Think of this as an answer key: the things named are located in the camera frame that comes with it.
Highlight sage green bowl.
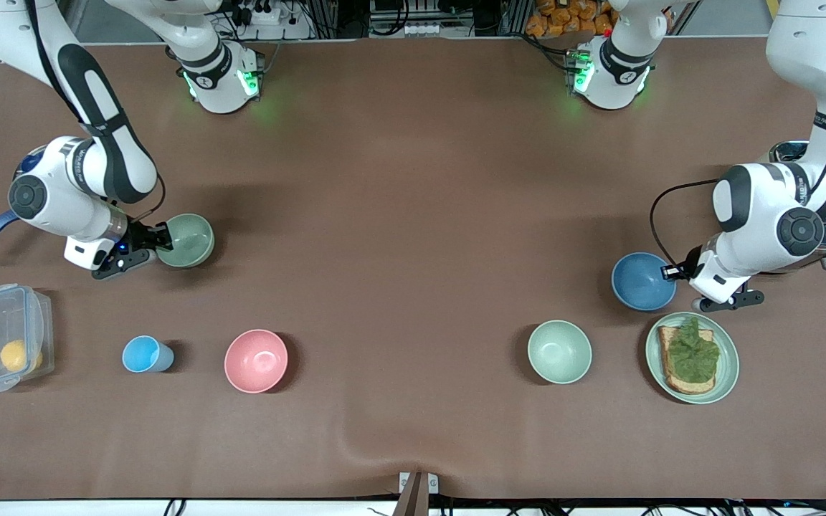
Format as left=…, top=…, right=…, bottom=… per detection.
left=156, top=213, right=215, bottom=269

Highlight blue bowl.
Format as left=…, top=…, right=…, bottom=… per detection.
left=612, top=252, right=678, bottom=312

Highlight pale mint bowl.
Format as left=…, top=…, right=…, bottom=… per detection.
left=527, top=319, right=593, bottom=386

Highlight pink bowl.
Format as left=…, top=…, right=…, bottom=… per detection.
left=224, top=328, right=290, bottom=394

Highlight green lettuce leaf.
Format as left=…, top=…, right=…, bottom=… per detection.
left=668, top=316, right=721, bottom=384

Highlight pale green plate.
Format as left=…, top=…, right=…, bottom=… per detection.
left=645, top=311, right=741, bottom=406

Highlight toast slice under lettuce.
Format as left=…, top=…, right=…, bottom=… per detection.
left=658, top=325, right=716, bottom=396

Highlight blue cup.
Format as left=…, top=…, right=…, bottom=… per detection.
left=122, top=335, right=175, bottom=374

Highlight yellow lemon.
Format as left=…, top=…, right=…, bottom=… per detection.
left=0, top=339, right=44, bottom=373

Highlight white power strip with plugs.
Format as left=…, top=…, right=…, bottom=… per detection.
left=235, top=0, right=300, bottom=27

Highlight orange snack bags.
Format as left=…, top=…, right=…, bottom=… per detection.
left=526, top=0, right=614, bottom=38

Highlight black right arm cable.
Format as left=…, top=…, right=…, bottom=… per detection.
left=130, top=172, right=168, bottom=223

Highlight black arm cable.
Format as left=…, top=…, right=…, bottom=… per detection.
left=650, top=179, right=722, bottom=270
left=130, top=172, right=168, bottom=223

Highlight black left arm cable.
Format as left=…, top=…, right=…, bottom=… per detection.
left=650, top=179, right=722, bottom=270

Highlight metal table clamp bracket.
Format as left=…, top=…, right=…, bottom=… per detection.
left=399, top=471, right=440, bottom=516

